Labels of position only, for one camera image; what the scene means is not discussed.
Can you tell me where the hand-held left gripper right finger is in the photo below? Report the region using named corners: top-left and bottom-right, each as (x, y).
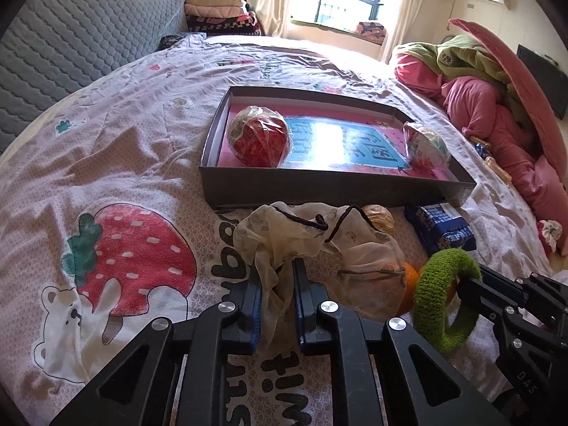
top-left (290, 257), bottom-right (511, 426)

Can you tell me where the green fuzzy ring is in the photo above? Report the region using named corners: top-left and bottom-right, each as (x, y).
top-left (413, 248), bottom-right (482, 353)

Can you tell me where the cream curtain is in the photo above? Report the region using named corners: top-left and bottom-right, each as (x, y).
top-left (377, 0), bottom-right (427, 60)
top-left (246, 0), bottom-right (298, 38)

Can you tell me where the air conditioner hose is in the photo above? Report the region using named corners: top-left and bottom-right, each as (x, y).
top-left (436, 0), bottom-right (460, 32)

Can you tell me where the dark checkered folded blanket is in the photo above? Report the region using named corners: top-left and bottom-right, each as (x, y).
top-left (186, 12), bottom-right (263, 36)

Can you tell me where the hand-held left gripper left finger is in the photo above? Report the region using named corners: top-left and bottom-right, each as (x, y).
top-left (49, 268), bottom-right (267, 426)

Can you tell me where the shallow cardboard box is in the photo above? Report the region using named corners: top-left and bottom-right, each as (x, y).
top-left (198, 85), bottom-right (477, 209)

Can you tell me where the wrapped round snack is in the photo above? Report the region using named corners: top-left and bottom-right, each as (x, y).
top-left (361, 204), bottom-right (395, 236)

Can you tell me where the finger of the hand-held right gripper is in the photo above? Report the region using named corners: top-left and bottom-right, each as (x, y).
top-left (456, 270), bottom-right (540, 309)
top-left (490, 306), bottom-right (544, 402)

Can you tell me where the pink floral cloth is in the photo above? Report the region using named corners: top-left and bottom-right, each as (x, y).
top-left (537, 219), bottom-right (564, 258)

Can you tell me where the red plastic-wrapped ball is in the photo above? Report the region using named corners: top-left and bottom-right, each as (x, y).
top-left (226, 105), bottom-right (291, 168)

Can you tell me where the black television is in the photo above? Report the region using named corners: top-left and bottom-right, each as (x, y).
top-left (517, 44), bottom-right (568, 120)

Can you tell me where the cream folded blanket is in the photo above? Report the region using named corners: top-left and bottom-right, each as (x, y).
top-left (185, 0), bottom-right (249, 17)

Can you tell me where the printed strawberry bedsheet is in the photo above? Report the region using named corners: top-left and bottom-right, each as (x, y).
top-left (0, 33), bottom-right (568, 426)

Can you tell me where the grey quilted headboard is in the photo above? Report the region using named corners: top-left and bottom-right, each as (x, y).
top-left (0, 0), bottom-right (187, 154)

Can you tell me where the white blue plastic-wrapped ball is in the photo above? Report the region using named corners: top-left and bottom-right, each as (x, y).
top-left (403, 122), bottom-right (452, 171)

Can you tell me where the orange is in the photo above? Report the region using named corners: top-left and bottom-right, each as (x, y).
top-left (395, 263), bottom-right (458, 318)

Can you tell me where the blue tissue packet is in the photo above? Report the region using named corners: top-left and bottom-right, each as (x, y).
top-left (405, 203), bottom-right (477, 256)

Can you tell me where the green blanket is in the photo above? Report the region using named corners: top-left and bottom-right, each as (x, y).
top-left (393, 33), bottom-right (524, 98)

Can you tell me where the large pink cushion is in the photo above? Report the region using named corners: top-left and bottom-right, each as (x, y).
top-left (448, 18), bottom-right (568, 178)

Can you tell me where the patterned blanket on windowsill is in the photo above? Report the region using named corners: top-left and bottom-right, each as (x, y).
top-left (355, 21), bottom-right (389, 45)

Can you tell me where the sheer mesh drawstring pouch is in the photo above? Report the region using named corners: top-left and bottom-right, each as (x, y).
top-left (233, 202), bottom-right (406, 351)

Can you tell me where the dark floral cloth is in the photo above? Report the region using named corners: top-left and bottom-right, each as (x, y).
top-left (159, 32), bottom-right (206, 52)

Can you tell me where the pink blanket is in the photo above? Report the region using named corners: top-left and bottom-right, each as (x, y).
top-left (390, 51), bottom-right (568, 236)

